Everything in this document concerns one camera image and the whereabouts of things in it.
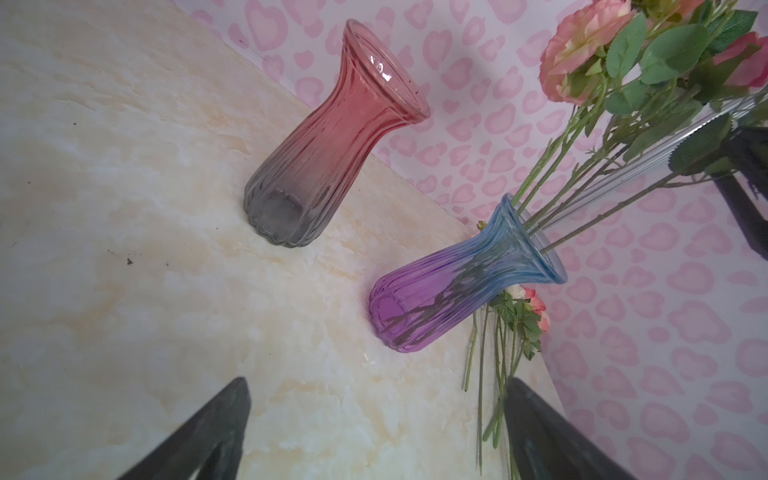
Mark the magenta rose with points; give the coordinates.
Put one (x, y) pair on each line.
(719, 150)

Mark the purple blue glass vase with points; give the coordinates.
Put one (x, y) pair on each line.
(414, 305)

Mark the cream white rose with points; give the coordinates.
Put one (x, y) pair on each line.
(651, 157)

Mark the red glass vase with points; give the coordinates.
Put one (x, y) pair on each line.
(293, 195)

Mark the pink rose spray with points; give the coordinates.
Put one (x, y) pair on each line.
(580, 66)

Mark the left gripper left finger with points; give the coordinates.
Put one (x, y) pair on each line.
(209, 445)

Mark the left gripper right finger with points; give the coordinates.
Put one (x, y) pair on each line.
(545, 445)

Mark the pile of pink flowers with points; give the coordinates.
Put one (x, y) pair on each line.
(505, 331)

